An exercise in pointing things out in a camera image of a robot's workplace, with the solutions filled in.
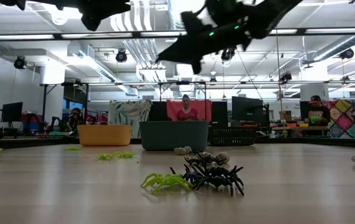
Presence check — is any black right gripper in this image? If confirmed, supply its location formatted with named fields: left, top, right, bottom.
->
left=156, top=0, right=261, bottom=75

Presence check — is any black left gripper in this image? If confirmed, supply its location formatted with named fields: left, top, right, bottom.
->
left=26, top=0, right=131, bottom=32

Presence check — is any red fabric backdrop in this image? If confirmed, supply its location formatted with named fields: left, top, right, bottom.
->
left=166, top=99, right=212, bottom=123

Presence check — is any black computer monitor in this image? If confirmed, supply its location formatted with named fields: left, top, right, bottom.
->
left=211, top=101, right=229, bottom=125
left=231, top=96, right=264, bottom=122
left=1, top=101, right=24, bottom=123
left=148, top=101, right=168, bottom=122

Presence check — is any person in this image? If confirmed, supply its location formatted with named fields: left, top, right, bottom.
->
left=176, top=94, right=202, bottom=122
left=305, top=95, right=331, bottom=127
left=67, top=107, right=85, bottom=131

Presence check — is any black beam with light strips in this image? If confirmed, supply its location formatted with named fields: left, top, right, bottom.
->
left=0, top=27, right=355, bottom=42

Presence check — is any teal plastic bin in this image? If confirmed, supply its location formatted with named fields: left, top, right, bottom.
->
left=139, top=121, right=210, bottom=152

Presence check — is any black mesh plastic basket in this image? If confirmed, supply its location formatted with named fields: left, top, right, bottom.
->
left=208, top=126, right=258, bottom=147

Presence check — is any leaf print curtain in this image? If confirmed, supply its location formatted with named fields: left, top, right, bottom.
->
left=108, top=100, right=153, bottom=139

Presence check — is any cardboard box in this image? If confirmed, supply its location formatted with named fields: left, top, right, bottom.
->
left=279, top=110, right=293, bottom=122

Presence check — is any wooden desk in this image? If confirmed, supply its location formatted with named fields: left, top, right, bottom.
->
left=272, top=124, right=329, bottom=138

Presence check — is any orange plastic bin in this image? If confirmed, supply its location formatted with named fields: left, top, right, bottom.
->
left=77, top=124, right=133, bottom=147

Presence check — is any colourful patchwork quilt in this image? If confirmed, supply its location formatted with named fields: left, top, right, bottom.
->
left=323, top=98, right=355, bottom=139

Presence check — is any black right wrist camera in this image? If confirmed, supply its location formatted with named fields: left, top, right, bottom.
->
left=181, top=11, right=211, bottom=35

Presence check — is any thin yellow cord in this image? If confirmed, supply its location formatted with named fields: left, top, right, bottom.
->
left=273, top=29, right=287, bottom=138

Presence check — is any black metal rack frame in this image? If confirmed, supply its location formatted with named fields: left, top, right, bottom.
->
left=40, top=80, right=209, bottom=125

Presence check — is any black aluminium table frame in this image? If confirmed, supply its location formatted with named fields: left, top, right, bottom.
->
left=0, top=136, right=355, bottom=152

